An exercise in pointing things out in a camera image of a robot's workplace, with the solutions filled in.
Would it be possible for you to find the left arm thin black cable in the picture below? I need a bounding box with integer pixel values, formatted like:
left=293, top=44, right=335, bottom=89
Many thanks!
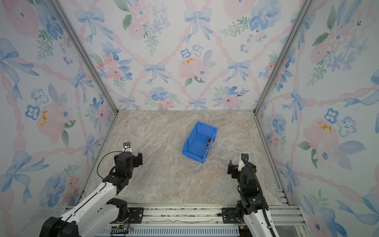
left=96, top=150, right=123, bottom=181

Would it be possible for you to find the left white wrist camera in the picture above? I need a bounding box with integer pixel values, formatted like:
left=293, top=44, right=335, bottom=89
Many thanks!
left=123, top=142, right=132, bottom=153

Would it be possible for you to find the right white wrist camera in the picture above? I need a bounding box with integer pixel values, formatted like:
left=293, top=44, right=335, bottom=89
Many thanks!
left=238, top=153, right=249, bottom=171

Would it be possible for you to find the right aluminium corner post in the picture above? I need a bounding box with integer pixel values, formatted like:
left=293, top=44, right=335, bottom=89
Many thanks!
left=254, top=0, right=314, bottom=115

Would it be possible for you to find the blue plastic storage bin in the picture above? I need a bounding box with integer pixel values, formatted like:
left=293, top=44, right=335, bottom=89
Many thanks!
left=182, top=121, right=218, bottom=164

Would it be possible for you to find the left aluminium corner post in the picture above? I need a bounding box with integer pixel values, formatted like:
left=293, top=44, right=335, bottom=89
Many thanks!
left=47, top=1, right=118, bottom=114

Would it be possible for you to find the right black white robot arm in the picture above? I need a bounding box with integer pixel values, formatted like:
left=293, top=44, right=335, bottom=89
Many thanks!
left=222, top=154, right=279, bottom=237

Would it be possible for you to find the aluminium mounting rail frame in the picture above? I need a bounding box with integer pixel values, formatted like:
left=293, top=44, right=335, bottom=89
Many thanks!
left=57, top=189, right=311, bottom=237

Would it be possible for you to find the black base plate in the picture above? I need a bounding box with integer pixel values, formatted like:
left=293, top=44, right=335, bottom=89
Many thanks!
left=112, top=207, right=145, bottom=225
left=218, top=207, right=244, bottom=224

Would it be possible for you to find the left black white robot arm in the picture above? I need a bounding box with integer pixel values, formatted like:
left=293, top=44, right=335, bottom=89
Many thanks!
left=39, top=150, right=144, bottom=237

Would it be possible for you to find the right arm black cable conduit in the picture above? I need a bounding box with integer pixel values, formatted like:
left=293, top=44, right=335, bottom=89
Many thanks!
left=241, top=156, right=277, bottom=237

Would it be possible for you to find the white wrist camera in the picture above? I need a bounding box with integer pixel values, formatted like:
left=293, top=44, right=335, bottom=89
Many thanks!
left=238, top=153, right=249, bottom=171
left=123, top=142, right=132, bottom=153

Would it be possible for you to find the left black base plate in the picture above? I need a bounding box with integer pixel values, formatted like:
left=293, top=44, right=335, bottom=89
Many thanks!
left=112, top=207, right=145, bottom=225

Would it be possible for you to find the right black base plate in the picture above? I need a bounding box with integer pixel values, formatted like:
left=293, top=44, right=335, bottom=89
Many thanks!
left=218, top=207, right=244, bottom=224

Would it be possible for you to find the aluminium corner post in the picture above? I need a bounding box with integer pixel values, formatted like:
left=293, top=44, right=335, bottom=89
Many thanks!
left=254, top=0, right=314, bottom=115
left=47, top=1, right=118, bottom=114

